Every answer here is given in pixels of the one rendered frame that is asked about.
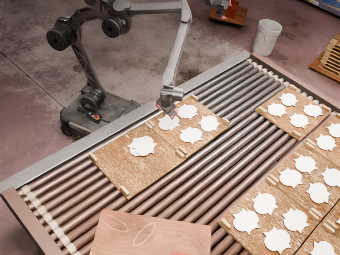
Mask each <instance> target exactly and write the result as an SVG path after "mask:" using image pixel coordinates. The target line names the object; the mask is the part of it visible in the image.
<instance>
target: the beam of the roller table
mask: <svg viewBox="0 0 340 255"><path fill-rule="evenodd" d="M250 54H251V53H250V52H248V51H246V50H244V51H242V52H240V53H239V54H237V55H235V56H233V57H231V58H229V59H228V60H226V61H224V62H222V63H220V64H218V65H216V66H215V67H213V68H211V69H209V70H207V71H205V72H203V73H202V74H200V75H198V76H196V77H194V78H192V79H190V80H189V81H187V82H185V83H183V84H181V85H179V86H177V88H182V89H183V90H184V96H185V95H186V94H188V93H190V92H192V91H193V90H195V89H197V88H199V87H200V86H202V85H204V84H206V83H207V82H209V81H211V80H213V79H214V78H216V77H218V76H220V75H222V74H223V73H225V72H227V71H229V70H230V69H232V68H234V67H236V66H237V65H239V64H241V63H243V62H244V61H245V60H247V59H249V56H250ZM159 98H160V96H159V97H157V98H155V99H153V100H151V101H150V102H148V103H146V104H144V105H142V106H140V107H139V108H137V109H135V110H133V111H131V112H129V113H127V114H126V115H124V116H122V117H120V118H118V119H116V120H114V121H113V122H111V123H109V124H107V125H105V126H103V127H101V128H100V129H98V130H96V131H94V132H92V133H90V134H88V135H87V136H85V137H83V138H81V139H79V140H77V141H75V142H74V143H72V144H70V145H68V146H66V147H64V148H63V149H61V150H59V151H57V152H55V153H53V154H51V155H50V156H48V157H46V158H44V159H42V160H40V161H38V162H37V163H35V164H33V165H31V166H29V167H27V168H25V169H24V170H22V171H20V172H18V173H16V174H14V175H12V176H11V177H9V178H7V179H5V180H3V181H1V182H0V196H1V198H2V199H3V196H2V194H1V193H2V192H3V191H5V190H7V189H9V188H10V187H12V186H13V187H14V188H15V190H16V191H18V190H19V189H21V188H22V187H23V186H25V185H28V184H30V183H32V182H34V181H35V180H37V179H39V178H41V177H42V176H44V175H46V174H48V173H49V172H51V171H53V170H55V169H56V168H58V167H60V166H62V165H63V164H65V163H67V162H69V161H70V160H72V159H74V158H76V157H78V156H79V155H81V154H83V153H85V152H86V151H88V150H90V149H92V148H93V147H95V146H97V145H99V144H100V143H102V142H104V141H106V140H108V139H109V138H111V137H113V136H115V135H116V134H118V133H120V132H122V131H123V130H125V129H127V128H129V127H130V126H132V125H134V124H135V123H137V122H139V121H141V120H142V119H144V118H146V117H148V116H149V115H151V114H153V113H155V112H156V111H158V110H159V109H158V108H157V107H156V106H155V105H154V104H153V103H154V102H155V101H156V100H157V99H159ZM3 201H4V199H3Z"/></svg>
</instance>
